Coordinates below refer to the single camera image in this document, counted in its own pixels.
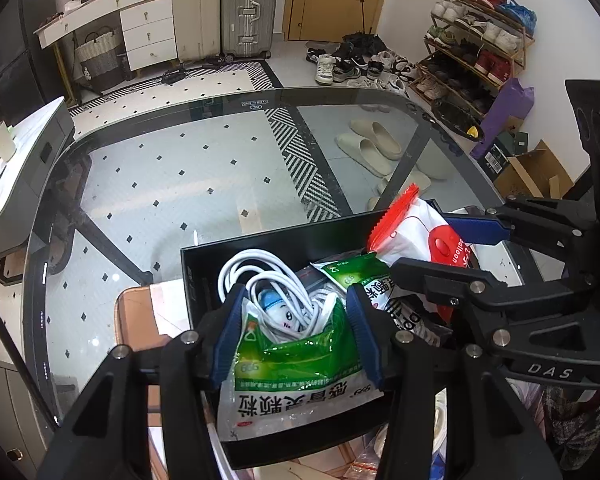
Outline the silver suitcase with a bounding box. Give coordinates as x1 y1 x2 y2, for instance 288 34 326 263
220 0 280 60

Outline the white dresser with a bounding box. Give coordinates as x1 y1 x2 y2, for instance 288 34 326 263
34 0 179 107

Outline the wicker basket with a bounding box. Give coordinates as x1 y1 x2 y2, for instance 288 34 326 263
74 27 127 92

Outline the black mesh basket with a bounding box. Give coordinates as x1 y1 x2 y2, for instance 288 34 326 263
431 99 483 141

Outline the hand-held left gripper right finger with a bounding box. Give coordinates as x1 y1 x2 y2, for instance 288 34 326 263
345 284 563 480

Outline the white charging cable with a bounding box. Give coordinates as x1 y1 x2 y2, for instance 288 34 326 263
217 252 342 342

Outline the dark green shoebox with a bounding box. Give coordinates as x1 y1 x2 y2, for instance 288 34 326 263
480 130 529 174

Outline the purple bag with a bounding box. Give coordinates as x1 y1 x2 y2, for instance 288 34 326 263
470 77 536 162

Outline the shoe rack with shoes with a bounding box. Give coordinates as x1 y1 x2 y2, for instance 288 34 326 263
417 0 537 118

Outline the white and blue plush toy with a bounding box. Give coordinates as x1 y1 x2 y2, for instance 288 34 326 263
261 294 307 334

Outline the green medicine packet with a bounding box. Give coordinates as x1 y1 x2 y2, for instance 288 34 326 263
216 294 387 442
311 254 397 312

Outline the pale slipper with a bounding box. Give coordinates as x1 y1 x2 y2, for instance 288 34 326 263
376 170 434 197
414 154 454 182

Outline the pile of shoes on floor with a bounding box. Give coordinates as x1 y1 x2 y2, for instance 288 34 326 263
305 35 422 97

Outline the floral patterned cloth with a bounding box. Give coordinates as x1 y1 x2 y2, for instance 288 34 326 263
542 387 600 472

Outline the red and white balloon packet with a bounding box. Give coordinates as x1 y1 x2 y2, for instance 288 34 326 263
365 183 477 322

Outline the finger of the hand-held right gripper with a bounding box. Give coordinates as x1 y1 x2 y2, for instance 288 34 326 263
439 195 600 274
390 257 600 390

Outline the black white striped rug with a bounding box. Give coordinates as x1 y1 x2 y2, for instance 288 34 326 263
70 60 284 117

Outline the cardboard box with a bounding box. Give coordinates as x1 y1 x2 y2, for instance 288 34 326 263
494 140 574 201

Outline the black refrigerator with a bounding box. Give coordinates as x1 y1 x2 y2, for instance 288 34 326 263
0 0 47 127

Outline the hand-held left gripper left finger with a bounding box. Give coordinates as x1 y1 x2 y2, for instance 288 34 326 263
37 282 249 480

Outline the beige suitcase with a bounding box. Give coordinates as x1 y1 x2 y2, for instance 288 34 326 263
171 0 224 61

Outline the pale white container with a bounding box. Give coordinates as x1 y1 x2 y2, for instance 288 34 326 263
0 121 19 159

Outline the black storage box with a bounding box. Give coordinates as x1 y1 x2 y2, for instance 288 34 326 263
180 199 482 471

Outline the black umbrella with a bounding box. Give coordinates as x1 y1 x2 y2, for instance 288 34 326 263
341 0 386 57

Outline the grey cabinet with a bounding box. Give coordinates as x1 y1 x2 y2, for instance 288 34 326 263
0 96 77 267

